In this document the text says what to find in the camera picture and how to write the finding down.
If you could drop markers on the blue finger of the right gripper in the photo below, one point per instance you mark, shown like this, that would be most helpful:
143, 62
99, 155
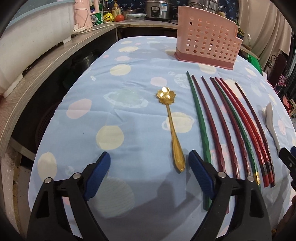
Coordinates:
293, 151
287, 158

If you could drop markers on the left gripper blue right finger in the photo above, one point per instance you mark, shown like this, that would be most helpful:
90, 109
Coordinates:
202, 175

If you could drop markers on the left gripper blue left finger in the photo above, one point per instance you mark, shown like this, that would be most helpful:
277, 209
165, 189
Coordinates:
94, 174

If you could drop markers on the dark maroon chopstick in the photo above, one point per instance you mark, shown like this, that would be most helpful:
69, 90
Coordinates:
262, 134

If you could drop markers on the white ceramic soup spoon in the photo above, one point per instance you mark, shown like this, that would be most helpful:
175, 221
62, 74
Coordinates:
268, 118

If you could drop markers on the gold flower spoon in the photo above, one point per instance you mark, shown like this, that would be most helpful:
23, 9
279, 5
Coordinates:
167, 97

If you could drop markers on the wooden kitchen counter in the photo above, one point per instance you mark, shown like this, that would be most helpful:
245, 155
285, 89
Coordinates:
13, 105

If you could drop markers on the bright red chopstick left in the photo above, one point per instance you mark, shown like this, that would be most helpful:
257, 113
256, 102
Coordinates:
265, 182

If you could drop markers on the green chopstick gold band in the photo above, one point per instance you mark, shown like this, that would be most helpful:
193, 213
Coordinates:
244, 144

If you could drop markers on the blue planet pattern tablecloth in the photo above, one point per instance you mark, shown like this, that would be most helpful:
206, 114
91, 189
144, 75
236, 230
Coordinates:
113, 107

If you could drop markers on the green plastic bag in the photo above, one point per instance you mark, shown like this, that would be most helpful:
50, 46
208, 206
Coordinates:
254, 62

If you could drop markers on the beige hanging curtain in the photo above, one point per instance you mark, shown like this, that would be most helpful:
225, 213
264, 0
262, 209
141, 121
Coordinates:
266, 30

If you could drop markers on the pink perforated utensil holder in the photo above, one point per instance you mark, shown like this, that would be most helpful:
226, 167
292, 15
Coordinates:
206, 38

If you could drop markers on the pink electric kettle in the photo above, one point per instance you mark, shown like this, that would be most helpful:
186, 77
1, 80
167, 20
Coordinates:
82, 14

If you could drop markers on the clear food container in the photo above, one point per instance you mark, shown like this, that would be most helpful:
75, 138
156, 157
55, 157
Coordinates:
136, 17

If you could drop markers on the silver rice cooker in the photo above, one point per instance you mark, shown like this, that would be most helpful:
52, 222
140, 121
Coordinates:
159, 10

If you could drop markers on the stainless steel steamer pot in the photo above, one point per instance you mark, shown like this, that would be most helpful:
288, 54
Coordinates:
207, 5

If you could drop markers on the yellow snack packet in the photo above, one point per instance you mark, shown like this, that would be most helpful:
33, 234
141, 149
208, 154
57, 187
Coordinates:
108, 17

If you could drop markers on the red tomato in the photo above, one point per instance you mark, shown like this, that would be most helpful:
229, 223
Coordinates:
119, 18

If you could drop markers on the white plastic storage bin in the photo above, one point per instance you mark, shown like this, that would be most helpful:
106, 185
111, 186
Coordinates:
35, 29

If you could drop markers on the oil bottle yellow cap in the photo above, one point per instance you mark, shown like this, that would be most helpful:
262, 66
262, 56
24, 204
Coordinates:
115, 9

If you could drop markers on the navy floral backsplash cloth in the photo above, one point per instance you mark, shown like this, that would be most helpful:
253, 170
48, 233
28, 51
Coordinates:
133, 4

